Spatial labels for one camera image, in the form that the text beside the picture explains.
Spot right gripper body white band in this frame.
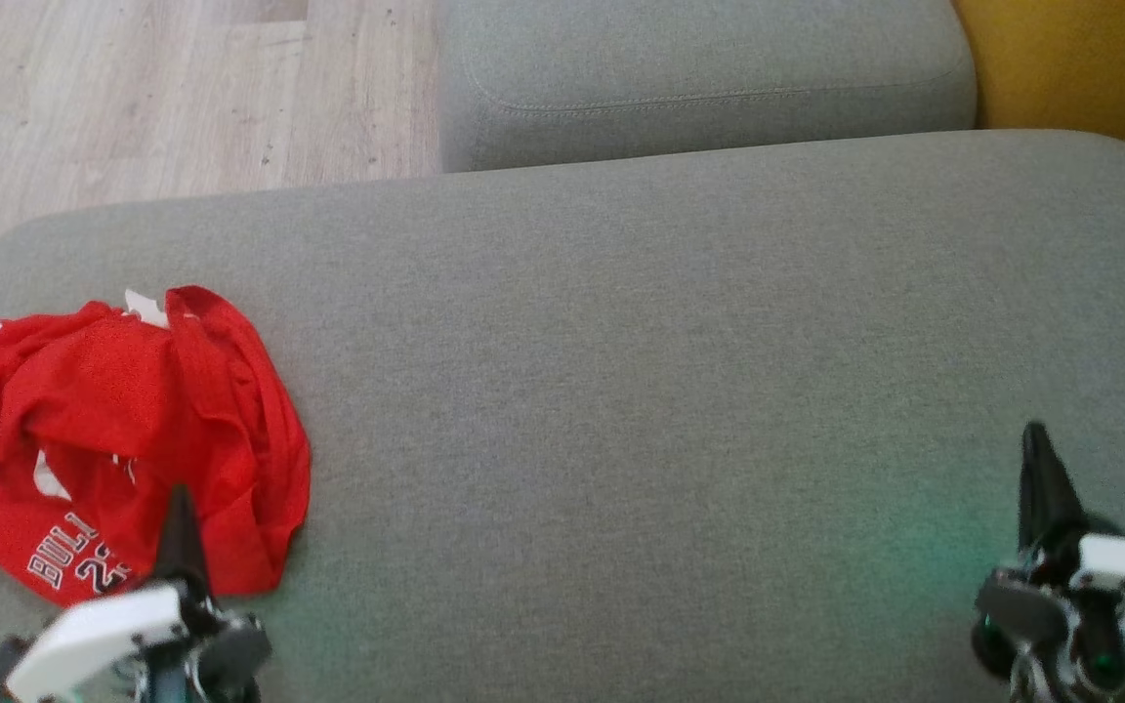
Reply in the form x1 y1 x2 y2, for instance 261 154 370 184
973 534 1125 703

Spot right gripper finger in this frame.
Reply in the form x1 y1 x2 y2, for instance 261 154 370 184
1018 421 1087 573

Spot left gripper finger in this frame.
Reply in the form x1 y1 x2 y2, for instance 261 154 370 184
153 484 211 600

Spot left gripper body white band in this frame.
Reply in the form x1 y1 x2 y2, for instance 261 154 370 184
6 582 273 703

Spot red Bulls 23 jersey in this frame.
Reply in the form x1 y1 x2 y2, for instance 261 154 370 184
0 289 231 606

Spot large grey sofa seat cushion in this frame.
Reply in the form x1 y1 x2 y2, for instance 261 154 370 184
0 130 1125 703

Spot yellow upholstered furniture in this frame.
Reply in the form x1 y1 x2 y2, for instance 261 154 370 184
951 0 1125 185

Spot small grey sofa cushion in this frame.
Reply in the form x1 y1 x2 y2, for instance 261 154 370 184
437 0 979 175

